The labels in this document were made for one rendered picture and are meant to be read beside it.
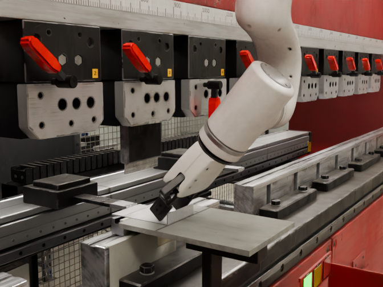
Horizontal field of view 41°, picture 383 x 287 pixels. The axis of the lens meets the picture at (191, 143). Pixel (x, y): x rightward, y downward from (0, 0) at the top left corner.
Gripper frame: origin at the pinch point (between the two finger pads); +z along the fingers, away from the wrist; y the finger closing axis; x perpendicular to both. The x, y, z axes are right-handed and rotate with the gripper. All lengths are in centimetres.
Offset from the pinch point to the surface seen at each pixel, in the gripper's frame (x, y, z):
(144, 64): -16.3, 7.7, -19.8
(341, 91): -14, -111, -10
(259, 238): 16.0, 1.5, -10.6
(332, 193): 12, -86, 10
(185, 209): 2.3, -1.4, -1.1
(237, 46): -22.2, -31.8, -20.6
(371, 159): 8, -142, 9
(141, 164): -10.1, -1.0, -0.2
